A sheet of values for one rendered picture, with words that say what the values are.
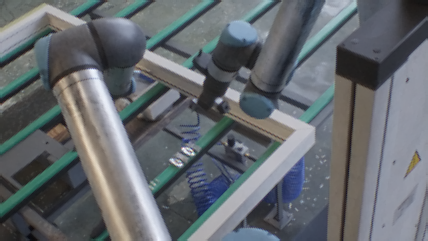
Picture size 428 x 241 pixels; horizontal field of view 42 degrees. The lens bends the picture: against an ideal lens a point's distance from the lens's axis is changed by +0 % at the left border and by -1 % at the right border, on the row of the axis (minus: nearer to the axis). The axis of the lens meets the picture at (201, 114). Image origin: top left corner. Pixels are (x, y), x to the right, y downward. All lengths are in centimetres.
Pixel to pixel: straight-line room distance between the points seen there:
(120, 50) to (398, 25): 70
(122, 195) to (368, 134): 54
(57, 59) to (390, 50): 76
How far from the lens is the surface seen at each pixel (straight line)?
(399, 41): 72
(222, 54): 150
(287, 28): 122
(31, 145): 209
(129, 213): 111
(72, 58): 123
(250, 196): 163
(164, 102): 237
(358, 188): 84
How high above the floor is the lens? 219
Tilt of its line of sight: 42 degrees down
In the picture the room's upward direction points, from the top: 9 degrees counter-clockwise
